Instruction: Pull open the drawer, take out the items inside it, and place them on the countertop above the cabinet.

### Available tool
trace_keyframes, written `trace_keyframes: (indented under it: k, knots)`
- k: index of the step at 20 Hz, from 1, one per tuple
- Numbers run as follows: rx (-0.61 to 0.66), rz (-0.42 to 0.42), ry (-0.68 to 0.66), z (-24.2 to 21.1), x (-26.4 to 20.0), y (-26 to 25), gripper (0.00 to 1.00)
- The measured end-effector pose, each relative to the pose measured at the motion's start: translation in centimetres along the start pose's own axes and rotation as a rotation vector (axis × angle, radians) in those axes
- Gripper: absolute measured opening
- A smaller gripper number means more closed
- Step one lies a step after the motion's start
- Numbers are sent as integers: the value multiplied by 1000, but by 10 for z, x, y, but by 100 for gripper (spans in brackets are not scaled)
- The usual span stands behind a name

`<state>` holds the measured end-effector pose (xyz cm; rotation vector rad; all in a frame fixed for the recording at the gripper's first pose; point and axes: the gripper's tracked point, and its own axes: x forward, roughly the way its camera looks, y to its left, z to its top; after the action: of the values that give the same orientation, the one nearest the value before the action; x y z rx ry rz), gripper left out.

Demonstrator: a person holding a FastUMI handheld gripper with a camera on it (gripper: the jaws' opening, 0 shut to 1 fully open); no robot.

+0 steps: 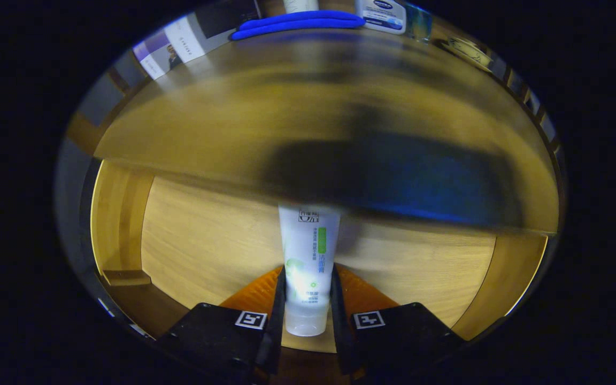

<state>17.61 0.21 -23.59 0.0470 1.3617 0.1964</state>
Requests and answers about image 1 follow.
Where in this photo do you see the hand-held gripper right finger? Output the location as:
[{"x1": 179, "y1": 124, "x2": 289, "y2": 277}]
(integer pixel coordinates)
[{"x1": 329, "y1": 264, "x2": 466, "y2": 378}]

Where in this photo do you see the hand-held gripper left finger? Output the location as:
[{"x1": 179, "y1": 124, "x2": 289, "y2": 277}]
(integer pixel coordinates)
[{"x1": 156, "y1": 265, "x2": 287, "y2": 385}]

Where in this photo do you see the white cleanser tube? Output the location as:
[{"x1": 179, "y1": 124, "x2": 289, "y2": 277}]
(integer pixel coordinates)
[{"x1": 278, "y1": 203, "x2": 342, "y2": 337}]

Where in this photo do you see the wooden countertop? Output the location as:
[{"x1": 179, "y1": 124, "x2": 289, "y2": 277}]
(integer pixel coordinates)
[{"x1": 94, "y1": 29, "x2": 560, "y2": 236}]

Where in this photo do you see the brown wooden cabinet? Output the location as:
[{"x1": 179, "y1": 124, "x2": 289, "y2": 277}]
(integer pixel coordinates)
[{"x1": 54, "y1": 0, "x2": 568, "y2": 348}]

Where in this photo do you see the purple book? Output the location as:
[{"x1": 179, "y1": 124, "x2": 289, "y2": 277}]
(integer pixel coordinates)
[{"x1": 132, "y1": 31, "x2": 184, "y2": 81}]

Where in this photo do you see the thick white book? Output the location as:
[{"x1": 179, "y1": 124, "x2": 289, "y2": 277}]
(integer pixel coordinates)
[{"x1": 172, "y1": 0, "x2": 262, "y2": 60}]

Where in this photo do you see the folded blue cloth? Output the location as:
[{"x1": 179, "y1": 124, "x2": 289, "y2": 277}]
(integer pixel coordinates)
[{"x1": 229, "y1": 10, "x2": 366, "y2": 41}]

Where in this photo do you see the yellow lidded teacup with saucer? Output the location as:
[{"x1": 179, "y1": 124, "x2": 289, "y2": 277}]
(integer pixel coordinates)
[{"x1": 439, "y1": 35, "x2": 493, "y2": 73}]

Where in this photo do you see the white pump bottle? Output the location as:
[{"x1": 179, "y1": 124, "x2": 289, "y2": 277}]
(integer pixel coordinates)
[{"x1": 283, "y1": 0, "x2": 319, "y2": 14}]

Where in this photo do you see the teal slim bottle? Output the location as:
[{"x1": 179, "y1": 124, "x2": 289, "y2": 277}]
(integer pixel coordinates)
[{"x1": 405, "y1": 4, "x2": 433, "y2": 42}]

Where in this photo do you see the white bottle with blue cap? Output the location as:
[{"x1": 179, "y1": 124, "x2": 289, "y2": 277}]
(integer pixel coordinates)
[{"x1": 355, "y1": 0, "x2": 407, "y2": 35}]

